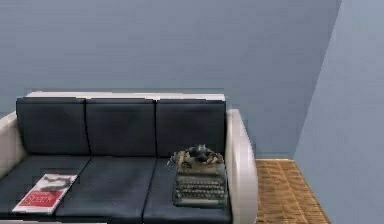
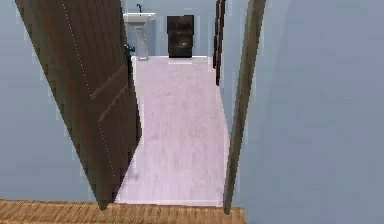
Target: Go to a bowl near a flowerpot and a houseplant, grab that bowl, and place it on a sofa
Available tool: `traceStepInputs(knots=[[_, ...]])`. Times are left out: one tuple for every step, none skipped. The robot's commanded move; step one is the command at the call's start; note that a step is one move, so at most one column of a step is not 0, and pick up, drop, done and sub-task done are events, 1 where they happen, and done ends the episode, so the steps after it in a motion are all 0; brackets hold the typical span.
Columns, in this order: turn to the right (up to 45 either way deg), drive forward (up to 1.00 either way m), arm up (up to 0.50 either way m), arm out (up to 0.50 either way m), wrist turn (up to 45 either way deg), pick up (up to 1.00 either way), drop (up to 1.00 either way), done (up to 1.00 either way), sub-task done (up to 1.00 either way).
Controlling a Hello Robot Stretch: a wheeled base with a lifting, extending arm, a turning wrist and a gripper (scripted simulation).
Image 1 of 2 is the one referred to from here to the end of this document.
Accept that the white sofa with black cushions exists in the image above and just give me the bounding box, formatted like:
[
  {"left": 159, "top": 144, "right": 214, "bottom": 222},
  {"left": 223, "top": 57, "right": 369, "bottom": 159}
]
[{"left": 0, "top": 91, "right": 259, "bottom": 224}]

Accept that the grey-green typewriter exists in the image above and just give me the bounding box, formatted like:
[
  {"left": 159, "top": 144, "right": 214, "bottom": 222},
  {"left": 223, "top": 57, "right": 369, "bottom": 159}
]
[{"left": 167, "top": 144, "right": 230, "bottom": 210}]

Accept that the red and white magazine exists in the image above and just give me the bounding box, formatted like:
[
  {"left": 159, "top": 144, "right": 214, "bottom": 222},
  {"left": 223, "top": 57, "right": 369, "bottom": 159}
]
[{"left": 11, "top": 173, "right": 78, "bottom": 215}]

